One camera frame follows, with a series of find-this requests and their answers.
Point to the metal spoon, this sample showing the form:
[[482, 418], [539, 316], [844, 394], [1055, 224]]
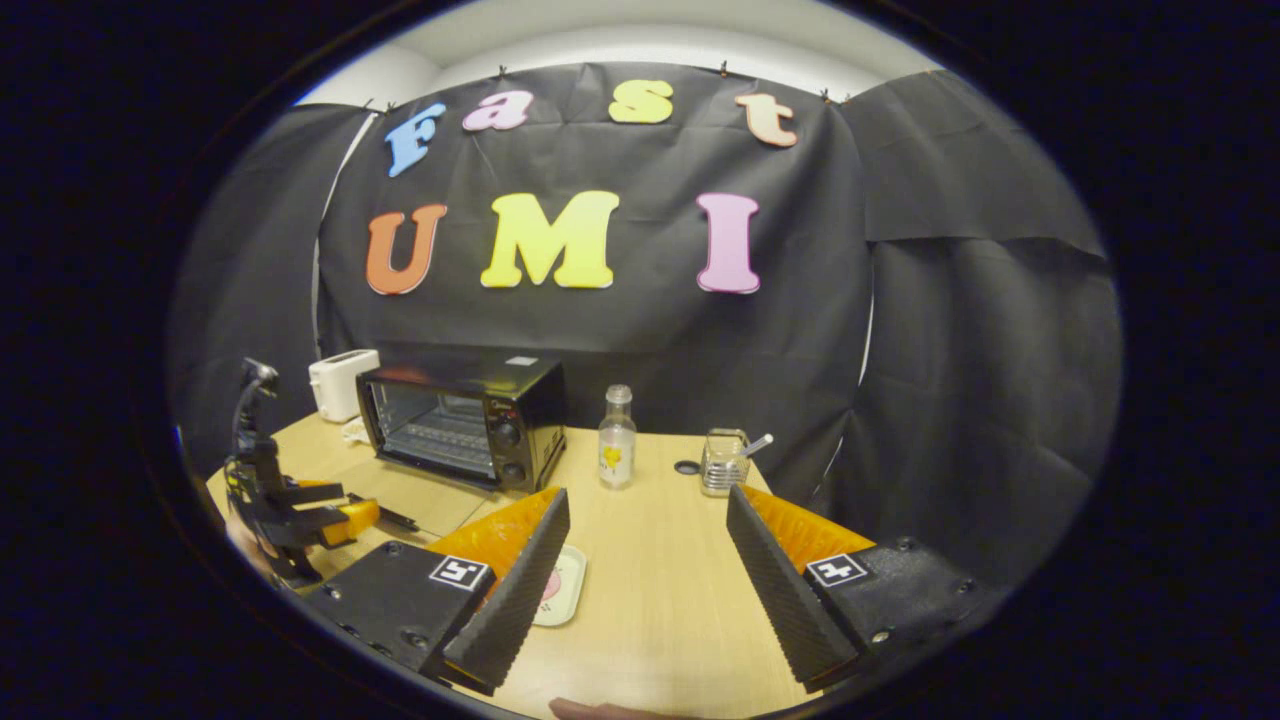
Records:
[[758, 444]]

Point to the clear glass bottle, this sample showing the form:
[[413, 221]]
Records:
[[617, 445]]

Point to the black backdrop cloth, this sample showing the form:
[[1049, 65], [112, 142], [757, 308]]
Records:
[[950, 350]]

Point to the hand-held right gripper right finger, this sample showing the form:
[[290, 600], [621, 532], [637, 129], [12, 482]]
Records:
[[775, 590]]

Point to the black electric oven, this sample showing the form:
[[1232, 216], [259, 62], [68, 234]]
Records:
[[520, 400]]

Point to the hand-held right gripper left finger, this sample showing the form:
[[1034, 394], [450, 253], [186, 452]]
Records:
[[520, 600]]

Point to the white toaster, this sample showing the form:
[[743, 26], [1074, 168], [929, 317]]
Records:
[[340, 385]]

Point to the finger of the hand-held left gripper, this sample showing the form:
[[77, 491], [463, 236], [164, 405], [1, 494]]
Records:
[[350, 522]]

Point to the pale food tray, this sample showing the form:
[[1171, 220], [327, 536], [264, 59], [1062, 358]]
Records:
[[570, 590]]

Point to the white divided snack plate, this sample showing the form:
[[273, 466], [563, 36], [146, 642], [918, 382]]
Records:
[[355, 432]]

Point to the pink round food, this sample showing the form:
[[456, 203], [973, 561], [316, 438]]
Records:
[[552, 585]]

